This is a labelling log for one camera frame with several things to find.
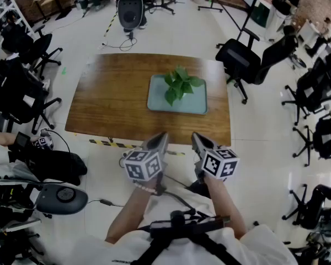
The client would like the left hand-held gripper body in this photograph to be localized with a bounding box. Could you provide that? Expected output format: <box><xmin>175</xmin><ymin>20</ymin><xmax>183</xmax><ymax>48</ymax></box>
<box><xmin>123</xmin><ymin>149</ymin><xmax>167</xmax><ymax>182</ymax></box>

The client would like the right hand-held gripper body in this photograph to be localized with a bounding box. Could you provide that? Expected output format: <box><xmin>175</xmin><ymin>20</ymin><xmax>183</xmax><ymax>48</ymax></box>
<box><xmin>194</xmin><ymin>147</ymin><xmax>241</xmax><ymax>183</ymax></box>

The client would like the teal tray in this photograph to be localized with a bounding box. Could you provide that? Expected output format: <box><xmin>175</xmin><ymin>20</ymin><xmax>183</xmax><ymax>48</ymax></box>
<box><xmin>147</xmin><ymin>74</ymin><xmax>209</xmax><ymax>115</ymax></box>

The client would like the green potted plant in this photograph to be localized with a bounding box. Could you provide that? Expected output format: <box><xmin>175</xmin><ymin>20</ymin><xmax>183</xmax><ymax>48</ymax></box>
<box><xmin>164</xmin><ymin>65</ymin><xmax>205</xmax><ymax>107</ymax></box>

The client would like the person's right forearm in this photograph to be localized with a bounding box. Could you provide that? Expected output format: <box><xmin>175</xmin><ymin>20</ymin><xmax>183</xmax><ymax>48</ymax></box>
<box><xmin>203</xmin><ymin>174</ymin><xmax>248</xmax><ymax>240</ymax></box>

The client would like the person's left forearm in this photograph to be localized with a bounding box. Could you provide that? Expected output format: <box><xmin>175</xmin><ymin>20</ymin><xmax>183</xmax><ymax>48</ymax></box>
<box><xmin>104</xmin><ymin>181</ymin><xmax>158</xmax><ymax>245</ymax></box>

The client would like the yellow black floor tape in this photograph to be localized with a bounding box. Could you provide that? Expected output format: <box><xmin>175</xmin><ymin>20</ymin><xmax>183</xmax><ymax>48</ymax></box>
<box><xmin>89</xmin><ymin>139</ymin><xmax>185</xmax><ymax>156</ymax></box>
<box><xmin>103</xmin><ymin>12</ymin><xmax>118</xmax><ymax>38</ymax></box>

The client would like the black chest harness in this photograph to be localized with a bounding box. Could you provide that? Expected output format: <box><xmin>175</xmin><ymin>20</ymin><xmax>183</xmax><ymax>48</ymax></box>
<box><xmin>129</xmin><ymin>210</ymin><xmax>238</xmax><ymax>265</ymax></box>

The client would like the black office chair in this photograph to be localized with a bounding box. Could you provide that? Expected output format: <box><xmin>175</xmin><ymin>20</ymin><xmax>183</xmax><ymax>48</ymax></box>
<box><xmin>16</xmin><ymin>25</ymin><xmax>63</xmax><ymax>81</ymax></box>
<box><xmin>215</xmin><ymin>28</ymin><xmax>298</xmax><ymax>105</ymax></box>
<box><xmin>0</xmin><ymin>58</ymin><xmax>63</xmax><ymax>135</ymax></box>
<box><xmin>281</xmin><ymin>183</ymin><xmax>331</xmax><ymax>230</ymax></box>
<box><xmin>292</xmin><ymin>114</ymin><xmax>331</xmax><ymax>167</ymax></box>
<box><xmin>281</xmin><ymin>41</ymin><xmax>331</xmax><ymax>126</ymax></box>

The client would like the person's white shirt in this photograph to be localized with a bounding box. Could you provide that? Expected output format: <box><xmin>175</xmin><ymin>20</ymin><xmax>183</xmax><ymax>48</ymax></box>
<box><xmin>68</xmin><ymin>186</ymin><xmax>298</xmax><ymax>265</ymax></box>

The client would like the green bin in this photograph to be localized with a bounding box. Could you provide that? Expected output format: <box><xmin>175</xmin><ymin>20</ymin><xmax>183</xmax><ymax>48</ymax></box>
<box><xmin>250</xmin><ymin>1</ymin><xmax>271</xmax><ymax>27</ymax></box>

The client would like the pink bead bracelet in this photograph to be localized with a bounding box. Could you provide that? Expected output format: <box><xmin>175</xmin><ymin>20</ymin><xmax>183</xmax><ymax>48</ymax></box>
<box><xmin>133</xmin><ymin>182</ymin><xmax>158</xmax><ymax>196</ymax></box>

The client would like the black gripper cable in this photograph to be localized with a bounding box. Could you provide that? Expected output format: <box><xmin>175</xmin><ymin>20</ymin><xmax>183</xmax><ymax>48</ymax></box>
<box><xmin>156</xmin><ymin>172</ymin><xmax>196</xmax><ymax>214</ymax></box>

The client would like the black floor cable with adapter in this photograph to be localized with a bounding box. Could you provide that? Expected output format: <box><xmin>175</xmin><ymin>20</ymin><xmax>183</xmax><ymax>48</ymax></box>
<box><xmin>87</xmin><ymin>198</ymin><xmax>124</xmax><ymax>208</ymax></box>
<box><xmin>98</xmin><ymin>31</ymin><xmax>138</xmax><ymax>52</ymax></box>

